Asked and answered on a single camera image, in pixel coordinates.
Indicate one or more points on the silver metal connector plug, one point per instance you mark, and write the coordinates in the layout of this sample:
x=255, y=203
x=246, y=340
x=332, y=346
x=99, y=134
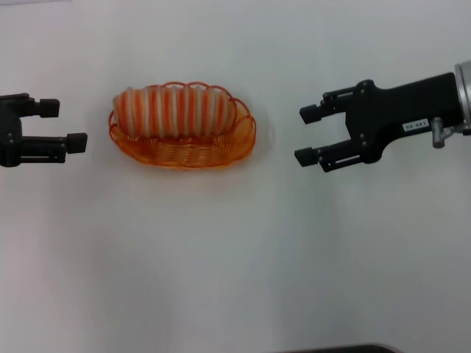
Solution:
x=438, y=134

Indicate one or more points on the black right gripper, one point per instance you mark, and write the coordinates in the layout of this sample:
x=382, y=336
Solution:
x=390, y=110

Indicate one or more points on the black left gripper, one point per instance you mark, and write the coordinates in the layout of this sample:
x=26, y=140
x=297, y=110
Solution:
x=9, y=139

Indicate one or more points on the orange white striped bread loaf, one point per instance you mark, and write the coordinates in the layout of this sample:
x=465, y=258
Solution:
x=169, y=112

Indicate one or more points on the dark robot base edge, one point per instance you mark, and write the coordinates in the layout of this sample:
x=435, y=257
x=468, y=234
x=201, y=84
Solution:
x=346, y=348

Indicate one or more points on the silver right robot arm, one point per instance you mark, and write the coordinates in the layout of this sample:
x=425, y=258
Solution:
x=464, y=95

